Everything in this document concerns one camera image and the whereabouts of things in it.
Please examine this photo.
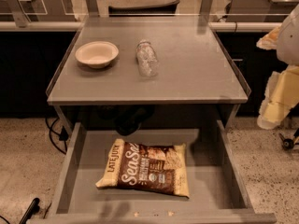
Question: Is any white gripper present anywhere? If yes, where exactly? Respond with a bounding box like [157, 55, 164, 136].
[256, 5, 299, 130]

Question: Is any brown chip bag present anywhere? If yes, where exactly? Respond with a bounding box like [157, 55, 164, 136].
[95, 139, 190, 197]

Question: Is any grey counter cabinet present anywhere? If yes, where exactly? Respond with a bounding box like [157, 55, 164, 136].
[45, 16, 252, 135]

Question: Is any open grey top drawer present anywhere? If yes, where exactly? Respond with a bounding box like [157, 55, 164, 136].
[28, 122, 277, 224]

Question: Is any black caster wheel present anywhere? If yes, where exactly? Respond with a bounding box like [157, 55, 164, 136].
[279, 133, 299, 150]

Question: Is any black chair back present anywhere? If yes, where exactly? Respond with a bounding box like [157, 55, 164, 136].
[108, 0, 180, 17]

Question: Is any clear plastic bottle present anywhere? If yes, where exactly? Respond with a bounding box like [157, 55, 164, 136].
[136, 40, 159, 77]

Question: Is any white paper bowl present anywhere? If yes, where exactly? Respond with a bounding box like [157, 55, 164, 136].
[75, 41, 119, 69]

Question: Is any black floor cable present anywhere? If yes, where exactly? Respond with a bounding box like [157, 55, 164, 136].
[45, 117, 69, 156]

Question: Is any white horizontal rail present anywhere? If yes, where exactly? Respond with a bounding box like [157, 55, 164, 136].
[0, 21, 283, 33]

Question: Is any black handle bottom left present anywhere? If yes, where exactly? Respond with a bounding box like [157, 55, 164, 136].
[19, 198, 40, 224]

